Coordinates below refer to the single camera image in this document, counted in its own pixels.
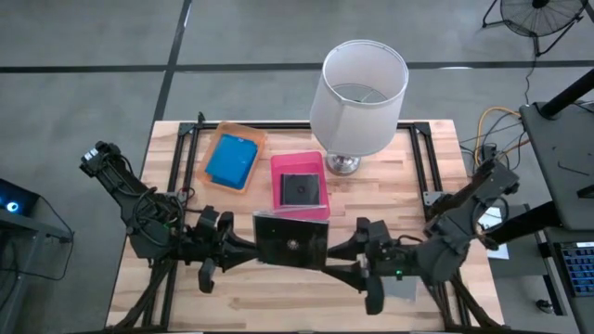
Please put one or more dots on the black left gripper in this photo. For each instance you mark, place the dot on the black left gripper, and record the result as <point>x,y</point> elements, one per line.
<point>204,246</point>

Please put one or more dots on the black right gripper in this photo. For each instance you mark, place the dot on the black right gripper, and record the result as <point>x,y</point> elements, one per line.
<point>394,262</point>

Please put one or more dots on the glossy black jewel case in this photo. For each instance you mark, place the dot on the glossy black jewel case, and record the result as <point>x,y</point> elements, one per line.
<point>290,241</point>

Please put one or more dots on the blue plastic disc case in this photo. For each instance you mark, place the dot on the blue plastic disc case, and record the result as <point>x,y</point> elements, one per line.
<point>232,160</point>

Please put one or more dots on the matte black jewel case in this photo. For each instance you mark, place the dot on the matte black jewel case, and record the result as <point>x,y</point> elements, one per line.
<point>299,190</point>

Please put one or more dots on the pink translucent plastic bin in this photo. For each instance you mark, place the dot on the pink translucent plastic bin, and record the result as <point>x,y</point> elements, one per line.
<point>297,162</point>

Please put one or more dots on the orange translucent plastic bin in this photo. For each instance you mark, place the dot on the orange translucent plastic bin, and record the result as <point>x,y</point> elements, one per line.
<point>227,129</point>

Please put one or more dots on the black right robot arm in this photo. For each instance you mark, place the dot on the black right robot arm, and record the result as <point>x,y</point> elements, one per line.
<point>468,213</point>

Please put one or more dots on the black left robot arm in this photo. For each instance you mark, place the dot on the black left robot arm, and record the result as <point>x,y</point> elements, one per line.
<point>139,218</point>

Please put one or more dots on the grey jewel case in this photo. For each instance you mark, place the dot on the grey jewel case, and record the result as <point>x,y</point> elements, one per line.
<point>401,290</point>

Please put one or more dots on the white paper sheet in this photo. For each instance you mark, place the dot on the white paper sheet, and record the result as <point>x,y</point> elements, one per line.
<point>499,251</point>

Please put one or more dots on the white shade table lamp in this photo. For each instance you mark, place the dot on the white shade table lamp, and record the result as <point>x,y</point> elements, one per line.
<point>357,116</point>

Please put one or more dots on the black side desk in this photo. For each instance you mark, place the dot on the black side desk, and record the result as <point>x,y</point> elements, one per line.
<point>520,227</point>

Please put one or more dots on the black power strip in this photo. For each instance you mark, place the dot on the black power strip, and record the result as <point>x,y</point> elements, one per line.
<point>488,153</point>

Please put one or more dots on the small black caster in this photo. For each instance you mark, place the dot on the small black caster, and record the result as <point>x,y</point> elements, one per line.
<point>544,305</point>

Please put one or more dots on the grey metal shelf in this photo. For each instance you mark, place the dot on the grey metal shelf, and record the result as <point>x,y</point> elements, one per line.
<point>28,225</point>

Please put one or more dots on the black device blue light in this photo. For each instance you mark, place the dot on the black device blue light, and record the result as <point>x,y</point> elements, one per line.
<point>14,204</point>

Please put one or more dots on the backlit computer keyboard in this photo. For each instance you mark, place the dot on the backlit computer keyboard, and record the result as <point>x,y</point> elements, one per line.
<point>580,269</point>

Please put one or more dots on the grey metal cart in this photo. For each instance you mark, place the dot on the grey metal cart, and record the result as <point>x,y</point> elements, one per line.
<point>566,162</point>

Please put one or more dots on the black stand pole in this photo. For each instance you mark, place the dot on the black stand pole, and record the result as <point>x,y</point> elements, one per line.
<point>568,95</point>

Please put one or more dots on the black floor fan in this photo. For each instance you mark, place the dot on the black floor fan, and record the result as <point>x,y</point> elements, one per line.
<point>538,18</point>

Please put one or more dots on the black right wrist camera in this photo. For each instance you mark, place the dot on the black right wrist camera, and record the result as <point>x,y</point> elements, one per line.
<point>383,233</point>

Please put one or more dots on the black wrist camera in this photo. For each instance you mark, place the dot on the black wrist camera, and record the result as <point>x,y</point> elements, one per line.
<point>383,233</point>
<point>208,218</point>

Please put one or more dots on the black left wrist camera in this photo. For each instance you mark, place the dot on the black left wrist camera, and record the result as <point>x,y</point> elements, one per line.
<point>208,218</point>

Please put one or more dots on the black aluminium table frame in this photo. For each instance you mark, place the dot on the black aluminium table frame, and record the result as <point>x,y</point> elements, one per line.
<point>287,125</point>

